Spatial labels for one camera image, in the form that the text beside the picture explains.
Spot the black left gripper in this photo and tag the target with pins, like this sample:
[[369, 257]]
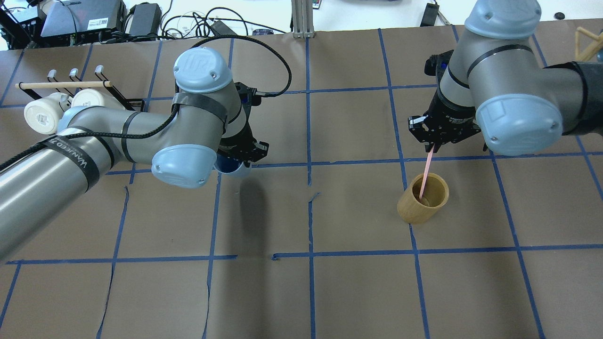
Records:
[[239, 140]]

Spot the aluminium frame post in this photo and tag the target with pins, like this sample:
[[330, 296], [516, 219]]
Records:
[[303, 18]]

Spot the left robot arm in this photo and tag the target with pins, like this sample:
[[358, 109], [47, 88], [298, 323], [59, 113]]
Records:
[[207, 129]]

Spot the white mug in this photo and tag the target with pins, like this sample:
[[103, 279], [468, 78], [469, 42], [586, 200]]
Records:
[[43, 115], [93, 97]]

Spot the light blue plastic cup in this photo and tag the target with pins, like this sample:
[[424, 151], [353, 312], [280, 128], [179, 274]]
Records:
[[232, 167]]

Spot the white mug inner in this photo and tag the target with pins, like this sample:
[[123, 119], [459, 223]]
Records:
[[93, 97]]

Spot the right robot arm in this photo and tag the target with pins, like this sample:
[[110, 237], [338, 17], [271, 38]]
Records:
[[491, 84]]

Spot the white mug outer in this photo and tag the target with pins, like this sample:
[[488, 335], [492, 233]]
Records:
[[43, 115]]

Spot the round wooden stand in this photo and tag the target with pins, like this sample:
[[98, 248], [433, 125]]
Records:
[[587, 44]]

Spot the pink chopstick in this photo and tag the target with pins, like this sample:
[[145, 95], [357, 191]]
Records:
[[426, 172]]

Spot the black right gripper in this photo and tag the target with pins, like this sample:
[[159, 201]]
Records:
[[453, 114]]

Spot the black power adapter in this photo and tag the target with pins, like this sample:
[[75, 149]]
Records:
[[144, 19]]

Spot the wooden rack dowel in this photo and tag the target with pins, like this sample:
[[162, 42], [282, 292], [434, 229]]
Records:
[[65, 85]]

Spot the bamboo cylinder holder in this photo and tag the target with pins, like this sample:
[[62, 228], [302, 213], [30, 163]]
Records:
[[420, 202]]

